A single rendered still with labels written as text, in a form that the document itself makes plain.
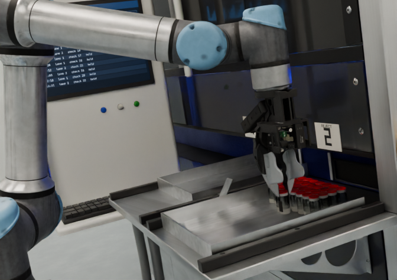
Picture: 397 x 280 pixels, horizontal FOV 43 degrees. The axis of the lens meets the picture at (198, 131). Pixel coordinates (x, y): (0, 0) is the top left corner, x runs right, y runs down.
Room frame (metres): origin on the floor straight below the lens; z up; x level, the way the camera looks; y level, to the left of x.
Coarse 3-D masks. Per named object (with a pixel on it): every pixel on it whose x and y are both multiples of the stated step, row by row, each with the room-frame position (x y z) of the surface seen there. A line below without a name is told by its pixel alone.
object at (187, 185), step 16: (240, 160) 1.53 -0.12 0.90; (176, 176) 1.44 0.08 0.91; (192, 176) 1.46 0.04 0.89; (208, 176) 1.48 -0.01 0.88; (224, 176) 1.44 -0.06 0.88; (240, 176) 1.41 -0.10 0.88; (256, 176) 1.26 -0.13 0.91; (304, 176) 1.31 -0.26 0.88; (176, 192) 1.29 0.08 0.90; (192, 192) 1.32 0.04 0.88; (208, 192) 1.20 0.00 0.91
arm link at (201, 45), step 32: (0, 0) 0.87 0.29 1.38; (32, 0) 0.89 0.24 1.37; (0, 32) 0.88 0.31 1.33; (32, 32) 0.87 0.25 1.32; (64, 32) 0.86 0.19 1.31; (96, 32) 0.85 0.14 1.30; (128, 32) 0.84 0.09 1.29; (160, 32) 0.83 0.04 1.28; (192, 32) 0.80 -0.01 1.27; (224, 32) 0.89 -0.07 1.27; (192, 64) 0.80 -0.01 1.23
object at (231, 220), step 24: (240, 192) 1.14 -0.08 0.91; (264, 192) 1.17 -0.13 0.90; (168, 216) 1.07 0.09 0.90; (192, 216) 1.09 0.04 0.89; (216, 216) 1.08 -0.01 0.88; (240, 216) 1.06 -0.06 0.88; (264, 216) 1.03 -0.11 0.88; (288, 216) 1.01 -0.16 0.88; (312, 216) 0.91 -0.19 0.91; (192, 240) 0.91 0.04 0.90; (216, 240) 0.94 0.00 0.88; (240, 240) 0.85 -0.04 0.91
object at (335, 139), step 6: (318, 126) 1.12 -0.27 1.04; (324, 126) 1.10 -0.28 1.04; (330, 126) 1.08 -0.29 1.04; (336, 126) 1.06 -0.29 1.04; (318, 132) 1.12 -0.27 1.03; (324, 132) 1.10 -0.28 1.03; (330, 132) 1.08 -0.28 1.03; (336, 132) 1.06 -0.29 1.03; (318, 138) 1.12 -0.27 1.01; (324, 138) 1.10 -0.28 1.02; (330, 138) 1.08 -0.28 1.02; (336, 138) 1.06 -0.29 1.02; (318, 144) 1.12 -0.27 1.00; (324, 144) 1.10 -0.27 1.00; (336, 144) 1.07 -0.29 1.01; (336, 150) 1.07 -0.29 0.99
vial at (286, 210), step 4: (280, 196) 0.97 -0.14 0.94; (284, 196) 0.96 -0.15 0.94; (280, 200) 0.96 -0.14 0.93; (284, 200) 0.96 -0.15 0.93; (288, 200) 0.97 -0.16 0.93; (284, 204) 0.96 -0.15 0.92; (288, 204) 0.96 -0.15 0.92; (284, 208) 0.96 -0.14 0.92; (288, 208) 0.96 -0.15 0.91; (280, 212) 0.97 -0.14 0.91; (284, 212) 0.96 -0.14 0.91; (288, 212) 0.96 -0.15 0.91
